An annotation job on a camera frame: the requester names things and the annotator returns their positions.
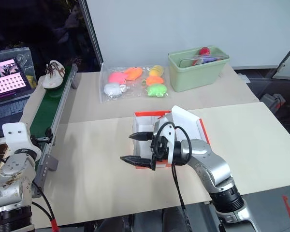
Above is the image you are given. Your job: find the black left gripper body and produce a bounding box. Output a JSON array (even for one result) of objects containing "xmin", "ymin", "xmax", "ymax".
[{"xmin": 30, "ymin": 135, "xmax": 43, "ymax": 157}]

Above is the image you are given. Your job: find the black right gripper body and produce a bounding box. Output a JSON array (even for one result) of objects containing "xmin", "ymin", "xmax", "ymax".
[{"xmin": 149, "ymin": 135, "xmax": 172, "ymax": 172}]

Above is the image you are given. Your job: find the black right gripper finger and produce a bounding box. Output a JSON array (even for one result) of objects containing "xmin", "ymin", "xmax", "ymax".
[
  {"xmin": 120, "ymin": 155, "xmax": 153, "ymax": 170},
  {"xmin": 129, "ymin": 131, "xmax": 154, "ymax": 142}
]

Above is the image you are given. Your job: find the white and orange shoebox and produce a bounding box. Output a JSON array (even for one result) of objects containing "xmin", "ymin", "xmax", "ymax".
[{"xmin": 131, "ymin": 105, "xmax": 212, "ymax": 170}]

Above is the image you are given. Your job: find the clear plastic bag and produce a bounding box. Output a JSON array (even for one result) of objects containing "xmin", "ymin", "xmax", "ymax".
[{"xmin": 99, "ymin": 62, "xmax": 172, "ymax": 105}]

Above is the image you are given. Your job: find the green conveyor belt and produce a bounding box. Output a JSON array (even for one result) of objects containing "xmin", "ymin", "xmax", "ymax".
[{"xmin": 29, "ymin": 63, "xmax": 79, "ymax": 199}]

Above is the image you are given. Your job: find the green toy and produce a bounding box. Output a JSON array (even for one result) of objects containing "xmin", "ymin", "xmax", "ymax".
[{"xmin": 145, "ymin": 83, "xmax": 168, "ymax": 98}]

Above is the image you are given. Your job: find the white toy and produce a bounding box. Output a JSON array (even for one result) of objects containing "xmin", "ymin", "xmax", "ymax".
[{"xmin": 103, "ymin": 82, "xmax": 123, "ymax": 98}]

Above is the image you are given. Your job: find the small orange toy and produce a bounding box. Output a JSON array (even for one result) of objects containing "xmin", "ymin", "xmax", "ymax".
[{"xmin": 144, "ymin": 75, "xmax": 164, "ymax": 87}]

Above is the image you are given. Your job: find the pink toy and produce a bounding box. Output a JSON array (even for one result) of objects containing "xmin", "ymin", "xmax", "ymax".
[{"xmin": 108, "ymin": 72, "xmax": 127, "ymax": 85}]

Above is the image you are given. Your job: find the orange fish toy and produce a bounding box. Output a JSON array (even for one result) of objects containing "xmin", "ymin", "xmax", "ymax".
[{"xmin": 124, "ymin": 67, "xmax": 144, "ymax": 81}]

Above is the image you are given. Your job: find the yellow toy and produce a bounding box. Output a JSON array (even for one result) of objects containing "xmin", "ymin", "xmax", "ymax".
[{"xmin": 148, "ymin": 64, "xmax": 165, "ymax": 77}]

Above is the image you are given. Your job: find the open laptop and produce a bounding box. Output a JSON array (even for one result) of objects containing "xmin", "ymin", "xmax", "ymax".
[{"xmin": 0, "ymin": 57, "xmax": 35, "ymax": 137}]

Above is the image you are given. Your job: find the white shoe with brown laces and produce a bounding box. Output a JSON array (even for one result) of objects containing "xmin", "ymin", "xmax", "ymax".
[{"xmin": 43, "ymin": 59, "xmax": 66, "ymax": 90}]

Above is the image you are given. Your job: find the light green plastic bin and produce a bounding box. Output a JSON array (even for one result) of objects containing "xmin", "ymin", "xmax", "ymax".
[{"xmin": 168, "ymin": 46, "xmax": 231, "ymax": 93}]

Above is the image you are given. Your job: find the purple and blue toy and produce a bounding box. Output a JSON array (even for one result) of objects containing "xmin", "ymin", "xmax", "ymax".
[{"xmin": 195, "ymin": 55, "xmax": 222, "ymax": 65}]

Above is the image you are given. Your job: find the red and grey tool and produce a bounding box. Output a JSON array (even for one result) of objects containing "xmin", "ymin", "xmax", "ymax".
[{"xmin": 259, "ymin": 92, "xmax": 286, "ymax": 110}]

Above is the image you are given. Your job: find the red floor tape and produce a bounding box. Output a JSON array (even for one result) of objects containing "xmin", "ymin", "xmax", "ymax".
[{"xmin": 282, "ymin": 195, "xmax": 290, "ymax": 228}]

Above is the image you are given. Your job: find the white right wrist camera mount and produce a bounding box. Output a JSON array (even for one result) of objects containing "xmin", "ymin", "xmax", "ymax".
[{"xmin": 153, "ymin": 115, "xmax": 182, "ymax": 164}]

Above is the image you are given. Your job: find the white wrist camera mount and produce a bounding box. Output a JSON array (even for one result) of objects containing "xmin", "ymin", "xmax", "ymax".
[
  {"xmin": 1, "ymin": 122, "xmax": 42, "ymax": 160},
  {"xmin": 153, "ymin": 115, "xmax": 182, "ymax": 164}
]

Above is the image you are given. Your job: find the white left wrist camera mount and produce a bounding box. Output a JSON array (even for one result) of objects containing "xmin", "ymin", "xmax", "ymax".
[{"xmin": 1, "ymin": 122, "xmax": 42, "ymax": 160}]

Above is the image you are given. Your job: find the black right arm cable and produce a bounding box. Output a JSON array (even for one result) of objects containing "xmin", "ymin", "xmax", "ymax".
[{"xmin": 151, "ymin": 122, "xmax": 193, "ymax": 232}]

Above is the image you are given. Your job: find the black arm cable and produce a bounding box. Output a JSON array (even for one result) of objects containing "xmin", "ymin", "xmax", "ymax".
[
  {"xmin": 30, "ymin": 181, "xmax": 60, "ymax": 232},
  {"xmin": 151, "ymin": 122, "xmax": 193, "ymax": 232}
]

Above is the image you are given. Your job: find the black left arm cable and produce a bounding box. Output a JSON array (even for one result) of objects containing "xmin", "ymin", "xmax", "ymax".
[{"xmin": 30, "ymin": 181, "xmax": 60, "ymax": 232}]

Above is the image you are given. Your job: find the metal wire bin handle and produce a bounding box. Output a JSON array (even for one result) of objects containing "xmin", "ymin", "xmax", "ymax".
[{"xmin": 179, "ymin": 55, "xmax": 231, "ymax": 67}]

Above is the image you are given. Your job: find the aluminium frame post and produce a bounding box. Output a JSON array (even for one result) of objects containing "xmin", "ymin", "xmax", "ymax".
[{"xmin": 78, "ymin": 0, "xmax": 104, "ymax": 65}]

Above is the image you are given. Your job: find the slanted aluminium frame bar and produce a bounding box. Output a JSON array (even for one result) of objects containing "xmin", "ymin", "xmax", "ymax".
[{"xmin": 271, "ymin": 37, "xmax": 290, "ymax": 81}]

